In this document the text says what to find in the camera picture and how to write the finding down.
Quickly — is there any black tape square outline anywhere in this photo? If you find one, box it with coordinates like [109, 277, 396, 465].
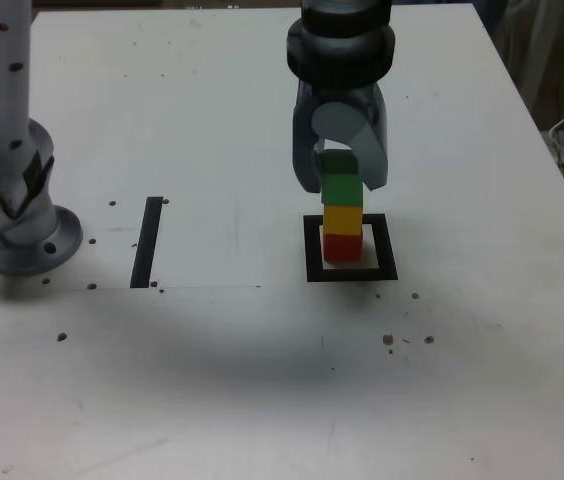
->
[303, 213, 399, 283]

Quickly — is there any yellow cube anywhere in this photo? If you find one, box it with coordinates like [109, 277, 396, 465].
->
[322, 203, 363, 236]

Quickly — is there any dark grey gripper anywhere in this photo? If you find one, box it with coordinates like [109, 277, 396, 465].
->
[290, 81, 390, 194]

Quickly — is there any black tape strip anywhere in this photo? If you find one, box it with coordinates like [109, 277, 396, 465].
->
[129, 196, 164, 290]

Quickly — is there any red cube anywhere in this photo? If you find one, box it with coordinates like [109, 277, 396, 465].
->
[322, 232, 363, 263]

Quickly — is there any grey background furniture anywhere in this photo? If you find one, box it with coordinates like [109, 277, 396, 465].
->
[479, 0, 563, 121]

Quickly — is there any green cube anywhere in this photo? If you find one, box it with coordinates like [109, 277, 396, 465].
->
[315, 149, 365, 207]

